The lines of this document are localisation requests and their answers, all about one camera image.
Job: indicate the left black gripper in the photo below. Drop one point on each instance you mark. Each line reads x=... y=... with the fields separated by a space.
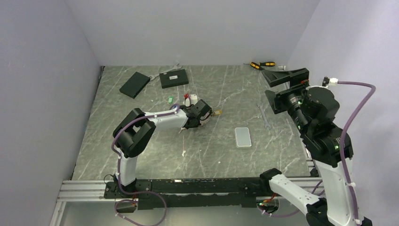
x=199 y=123

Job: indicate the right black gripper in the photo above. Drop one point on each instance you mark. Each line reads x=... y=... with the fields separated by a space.
x=275 y=77

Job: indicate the green key tag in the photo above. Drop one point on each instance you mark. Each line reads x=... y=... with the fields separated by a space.
x=170 y=100

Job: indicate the large metal keyring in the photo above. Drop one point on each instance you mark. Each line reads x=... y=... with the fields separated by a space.
x=201 y=124

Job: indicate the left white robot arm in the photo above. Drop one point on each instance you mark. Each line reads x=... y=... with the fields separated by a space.
x=132 y=135

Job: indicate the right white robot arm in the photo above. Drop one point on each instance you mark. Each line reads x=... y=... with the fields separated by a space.
x=313 y=110

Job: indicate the silver wrench on right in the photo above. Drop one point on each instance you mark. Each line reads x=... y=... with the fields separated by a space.
x=266 y=123

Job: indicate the silver wrench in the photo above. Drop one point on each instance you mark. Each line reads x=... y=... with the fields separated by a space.
x=266 y=123
x=173 y=68

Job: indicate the yellow key tag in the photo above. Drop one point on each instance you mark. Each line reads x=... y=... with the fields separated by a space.
x=218 y=112

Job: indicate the yellow black screwdriver front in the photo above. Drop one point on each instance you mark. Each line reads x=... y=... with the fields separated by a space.
x=256 y=66

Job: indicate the black box with label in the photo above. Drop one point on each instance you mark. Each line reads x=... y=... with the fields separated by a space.
x=173 y=78

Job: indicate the silver wrench at back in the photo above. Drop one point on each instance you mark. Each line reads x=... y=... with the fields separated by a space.
x=173 y=68

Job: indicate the white smartphone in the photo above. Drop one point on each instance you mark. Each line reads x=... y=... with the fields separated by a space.
x=242 y=136

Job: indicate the black flat box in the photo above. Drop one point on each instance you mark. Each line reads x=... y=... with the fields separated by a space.
x=134 y=85

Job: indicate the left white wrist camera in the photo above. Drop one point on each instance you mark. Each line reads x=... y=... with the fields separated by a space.
x=190 y=99

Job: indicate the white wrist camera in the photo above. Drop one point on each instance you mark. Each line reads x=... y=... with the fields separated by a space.
x=190 y=99
x=327 y=82

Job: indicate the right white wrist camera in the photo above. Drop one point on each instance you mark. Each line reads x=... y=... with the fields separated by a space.
x=327 y=82

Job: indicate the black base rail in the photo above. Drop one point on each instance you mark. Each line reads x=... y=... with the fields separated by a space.
x=199 y=192

